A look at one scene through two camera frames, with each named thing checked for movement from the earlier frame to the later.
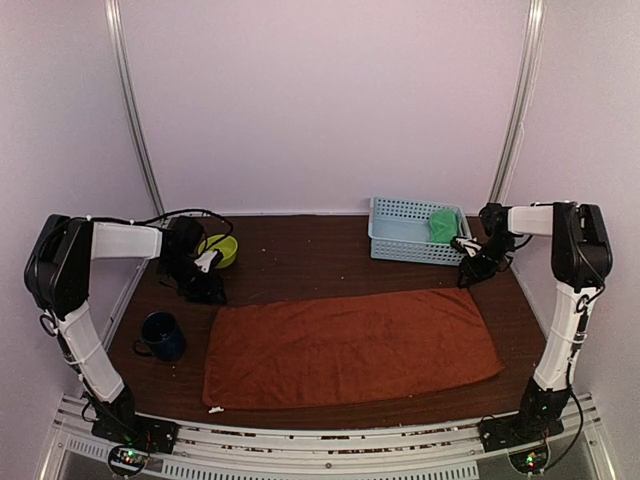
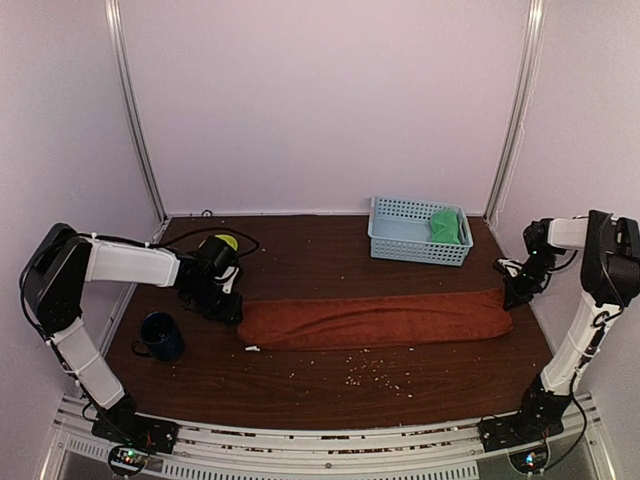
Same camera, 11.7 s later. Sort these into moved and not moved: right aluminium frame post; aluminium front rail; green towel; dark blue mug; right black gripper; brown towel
Moved: right black gripper; brown towel
Not moved: right aluminium frame post; dark blue mug; aluminium front rail; green towel
